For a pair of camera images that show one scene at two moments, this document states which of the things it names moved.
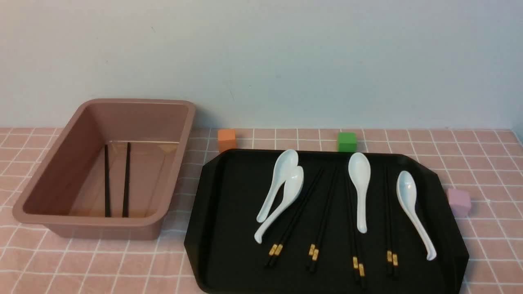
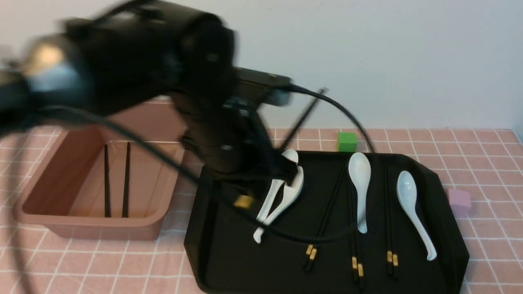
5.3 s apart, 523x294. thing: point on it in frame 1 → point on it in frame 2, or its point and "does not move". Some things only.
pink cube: x=460 y=201 does not move
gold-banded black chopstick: x=284 y=243 → x=244 y=201
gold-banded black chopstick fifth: x=355 y=257 does not move
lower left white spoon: x=293 y=187 does not move
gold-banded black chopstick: x=276 y=248 → x=305 y=114
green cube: x=347 y=142 does not move
